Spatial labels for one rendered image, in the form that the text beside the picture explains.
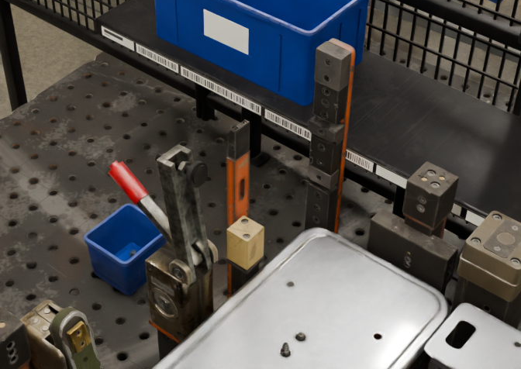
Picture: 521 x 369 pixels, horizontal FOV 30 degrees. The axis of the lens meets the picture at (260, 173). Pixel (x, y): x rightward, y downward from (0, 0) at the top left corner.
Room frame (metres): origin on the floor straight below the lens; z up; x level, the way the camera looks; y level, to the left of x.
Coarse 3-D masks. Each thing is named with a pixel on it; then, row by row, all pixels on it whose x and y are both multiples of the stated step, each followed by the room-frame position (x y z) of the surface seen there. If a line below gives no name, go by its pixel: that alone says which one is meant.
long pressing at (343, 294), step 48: (336, 240) 0.89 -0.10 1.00; (240, 288) 0.80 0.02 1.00; (288, 288) 0.81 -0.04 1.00; (336, 288) 0.81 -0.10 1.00; (384, 288) 0.81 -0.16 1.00; (432, 288) 0.81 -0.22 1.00; (192, 336) 0.72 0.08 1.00; (240, 336) 0.73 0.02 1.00; (288, 336) 0.73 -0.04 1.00; (336, 336) 0.73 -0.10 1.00; (384, 336) 0.73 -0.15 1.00
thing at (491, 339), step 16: (464, 304) 0.79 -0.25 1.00; (448, 320) 0.76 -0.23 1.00; (464, 320) 0.76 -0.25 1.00; (480, 320) 0.76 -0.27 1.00; (496, 320) 0.76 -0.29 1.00; (432, 336) 0.74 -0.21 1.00; (480, 336) 0.74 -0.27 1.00; (496, 336) 0.74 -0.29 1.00; (512, 336) 0.74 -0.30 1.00; (432, 352) 0.71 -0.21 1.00; (448, 352) 0.71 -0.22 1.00; (464, 352) 0.71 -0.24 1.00; (480, 352) 0.71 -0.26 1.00; (496, 352) 0.71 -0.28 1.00; (512, 352) 0.72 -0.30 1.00; (448, 368) 0.69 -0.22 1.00; (464, 368) 0.69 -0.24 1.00; (480, 368) 0.69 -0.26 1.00; (496, 368) 0.69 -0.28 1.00; (512, 368) 0.69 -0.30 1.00
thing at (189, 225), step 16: (160, 160) 0.80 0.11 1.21; (176, 160) 0.81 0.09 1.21; (192, 160) 0.81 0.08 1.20; (160, 176) 0.79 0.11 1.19; (176, 176) 0.79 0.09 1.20; (192, 176) 0.78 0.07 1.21; (176, 192) 0.78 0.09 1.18; (192, 192) 0.80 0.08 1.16; (176, 208) 0.78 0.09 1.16; (192, 208) 0.81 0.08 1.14; (176, 224) 0.78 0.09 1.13; (192, 224) 0.80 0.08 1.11; (176, 240) 0.78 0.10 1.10; (192, 240) 0.80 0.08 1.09; (176, 256) 0.78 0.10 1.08; (208, 256) 0.80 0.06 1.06; (192, 272) 0.77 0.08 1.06
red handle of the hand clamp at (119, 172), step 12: (120, 168) 0.86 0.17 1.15; (120, 180) 0.85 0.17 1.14; (132, 180) 0.85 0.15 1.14; (132, 192) 0.84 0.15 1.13; (144, 192) 0.84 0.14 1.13; (144, 204) 0.83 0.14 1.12; (156, 204) 0.84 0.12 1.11; (156, 216) 0.82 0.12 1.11; (168, 228) 0.81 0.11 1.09; (168, 240) 0.81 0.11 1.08; (192, 252) 0.79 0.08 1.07
